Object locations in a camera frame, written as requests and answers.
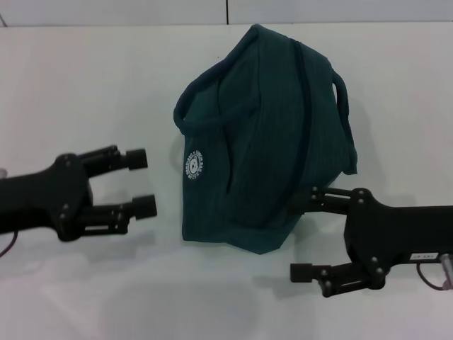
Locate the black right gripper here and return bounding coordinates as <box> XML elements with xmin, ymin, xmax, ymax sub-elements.
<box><xmin>289</xmin><ymin>186</ymin><xmax>453</xmax><ymax>299</ymax></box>

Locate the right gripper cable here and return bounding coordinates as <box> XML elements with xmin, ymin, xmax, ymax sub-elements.
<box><xmin>416</xmin><ymin>263</ymin><xmax>447</xmax><ymax>292</ymax></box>

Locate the dark teal lunch bag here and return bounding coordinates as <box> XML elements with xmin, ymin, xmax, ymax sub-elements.
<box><xmin>172</xmin><ymin>23</ymin><xmax>359</xmax><ymax>256</ymax></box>

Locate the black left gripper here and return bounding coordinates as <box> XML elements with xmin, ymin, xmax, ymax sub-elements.
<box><xmin>0</xmin><ymin>144</ymin><xmax>159</xmax><ymax>243</ymax></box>

